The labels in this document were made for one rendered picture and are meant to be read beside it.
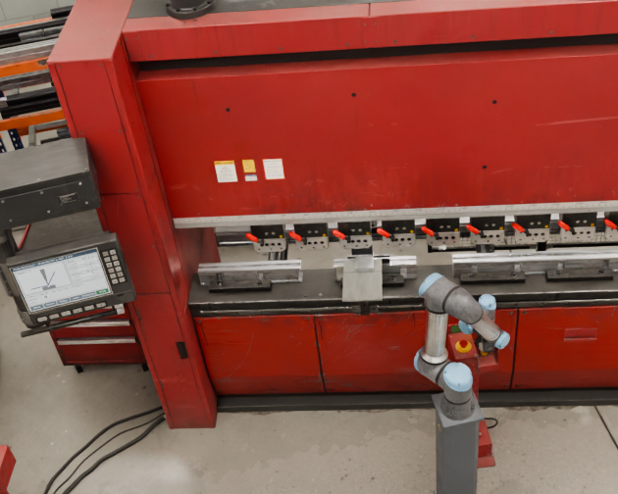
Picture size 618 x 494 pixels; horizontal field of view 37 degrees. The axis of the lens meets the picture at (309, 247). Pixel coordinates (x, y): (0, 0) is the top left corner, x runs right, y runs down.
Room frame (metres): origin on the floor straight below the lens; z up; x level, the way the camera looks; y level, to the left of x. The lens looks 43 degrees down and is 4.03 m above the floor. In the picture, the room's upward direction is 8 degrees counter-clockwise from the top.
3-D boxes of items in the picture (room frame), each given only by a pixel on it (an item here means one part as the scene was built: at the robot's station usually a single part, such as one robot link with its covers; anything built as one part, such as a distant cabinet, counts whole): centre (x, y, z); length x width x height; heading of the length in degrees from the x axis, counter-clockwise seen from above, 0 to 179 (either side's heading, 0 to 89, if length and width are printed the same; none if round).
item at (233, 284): (3.20, 0.36, 0.89); 0.30 x 0.05 x 0.03; 82
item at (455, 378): (2.41, -0.54, 0.94); 0.13 x 0.12 x 0.14; 37
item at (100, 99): (3.48, 0.69, 1.15); 0.85 x 0.25 x 2.30; 172
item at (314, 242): (3.20, -0.02, 1.18); 0.15 x 0.09 x 0.17; 82
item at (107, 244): (2.86, 0.99, 1.42); 0.45 x 0.12 x 0.36; 99
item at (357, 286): (3.02, -0.22, 1.00); 0.26 x 0.18 x 0.01; 172
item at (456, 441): (2.41, -0.54, 0.39); 0.18 x 0.18 x 0.77; 6
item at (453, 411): (2.41, -0.54, 0.82); 0.15 x 0.15 x 0.10
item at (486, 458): (2.71, -0.68, 0.06); 0.25 x 0.20 x 0.12; 1
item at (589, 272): (2.97, -1.23, 0.89); 0.30 x 0.05 x 0.03; 82
